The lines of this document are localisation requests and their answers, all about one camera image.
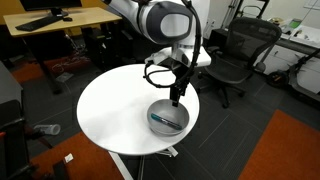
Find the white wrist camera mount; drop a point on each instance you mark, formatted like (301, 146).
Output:
(163, 55)

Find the black high back chair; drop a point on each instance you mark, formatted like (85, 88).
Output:
(133, 50)

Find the black kick scooter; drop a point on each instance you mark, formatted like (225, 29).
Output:
(300, 85)

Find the black computer mouse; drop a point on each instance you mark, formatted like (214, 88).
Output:
(67, 19)

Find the small white floor scrap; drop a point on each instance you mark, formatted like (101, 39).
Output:
(68, 157)

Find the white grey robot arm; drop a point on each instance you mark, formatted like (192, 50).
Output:
(156, 20)

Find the black computer monitor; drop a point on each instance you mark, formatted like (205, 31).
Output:
(50, 4)

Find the white cabinet desk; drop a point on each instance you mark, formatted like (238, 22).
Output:
(300, 43)

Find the black keyboard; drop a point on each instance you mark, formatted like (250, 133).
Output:
(36, 23)

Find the black floor box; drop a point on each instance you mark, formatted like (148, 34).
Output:
(218, 38)

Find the grey round bowl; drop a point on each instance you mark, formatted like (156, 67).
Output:
(156, 128)

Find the wooden top desk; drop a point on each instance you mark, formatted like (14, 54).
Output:
(66, 16)

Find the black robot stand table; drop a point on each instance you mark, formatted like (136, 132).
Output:
(10, 90)

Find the black mesh office chair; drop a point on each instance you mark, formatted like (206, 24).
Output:
(246, 43)

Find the teal black marker pen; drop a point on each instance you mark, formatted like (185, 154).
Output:
(166, 122)

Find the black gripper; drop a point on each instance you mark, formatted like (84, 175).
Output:
(180, 71)

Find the white table base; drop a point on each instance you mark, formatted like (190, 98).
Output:
(118, 165)

